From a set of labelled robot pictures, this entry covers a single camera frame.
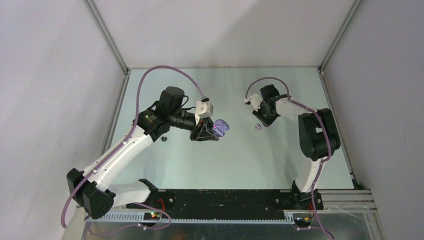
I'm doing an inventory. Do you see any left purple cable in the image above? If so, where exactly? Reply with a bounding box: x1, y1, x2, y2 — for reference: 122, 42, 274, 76
60, 65, 210, 230

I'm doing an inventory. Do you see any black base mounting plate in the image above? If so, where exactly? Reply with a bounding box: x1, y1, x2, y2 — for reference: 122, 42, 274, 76
143, 189, 324, 221

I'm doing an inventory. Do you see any controller board with leds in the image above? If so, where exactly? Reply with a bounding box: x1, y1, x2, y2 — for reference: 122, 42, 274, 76
143, 212, 162, 221
294, 217, 314, 228

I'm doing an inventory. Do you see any purple cable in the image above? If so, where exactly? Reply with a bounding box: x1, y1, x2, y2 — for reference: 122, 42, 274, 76
60, 65, 210, 230
245, 77, 335, 240

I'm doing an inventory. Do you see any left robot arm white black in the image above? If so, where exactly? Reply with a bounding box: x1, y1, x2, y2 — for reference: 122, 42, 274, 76
66, 86, 229, 220

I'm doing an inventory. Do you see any purple earbud charging case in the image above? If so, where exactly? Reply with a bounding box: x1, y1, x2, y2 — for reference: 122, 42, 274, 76
212, 119, 230, 138

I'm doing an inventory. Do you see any right controller board with leds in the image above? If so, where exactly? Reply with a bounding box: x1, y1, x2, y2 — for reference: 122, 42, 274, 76
294, 217, 314, 228

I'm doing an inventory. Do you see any left controller board with leds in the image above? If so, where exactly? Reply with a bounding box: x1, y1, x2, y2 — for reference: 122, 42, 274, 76
143, 212, 162, 221

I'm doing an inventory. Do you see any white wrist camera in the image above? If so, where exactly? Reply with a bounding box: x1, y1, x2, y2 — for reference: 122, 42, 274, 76
244, 93, 263, 112
194, 100, 214, 125

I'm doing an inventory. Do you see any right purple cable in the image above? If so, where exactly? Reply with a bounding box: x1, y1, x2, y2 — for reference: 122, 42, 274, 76
245, 77, 335, 240

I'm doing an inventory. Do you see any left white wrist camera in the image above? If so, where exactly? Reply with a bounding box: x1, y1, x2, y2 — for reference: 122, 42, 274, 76
194, 100, 214, 125

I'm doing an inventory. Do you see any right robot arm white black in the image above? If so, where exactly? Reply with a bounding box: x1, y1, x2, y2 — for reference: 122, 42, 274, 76
244, 84, 341, 209

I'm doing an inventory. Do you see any grey slotted cable duct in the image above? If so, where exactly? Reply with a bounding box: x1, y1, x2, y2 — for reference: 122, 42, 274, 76
86, 211, 295, 225

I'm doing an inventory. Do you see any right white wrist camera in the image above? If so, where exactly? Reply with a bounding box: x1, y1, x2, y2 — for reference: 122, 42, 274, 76
244, 93, 263, 112

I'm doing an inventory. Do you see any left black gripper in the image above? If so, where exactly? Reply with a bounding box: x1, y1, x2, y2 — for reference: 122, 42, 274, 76
168, 110, 219, 142

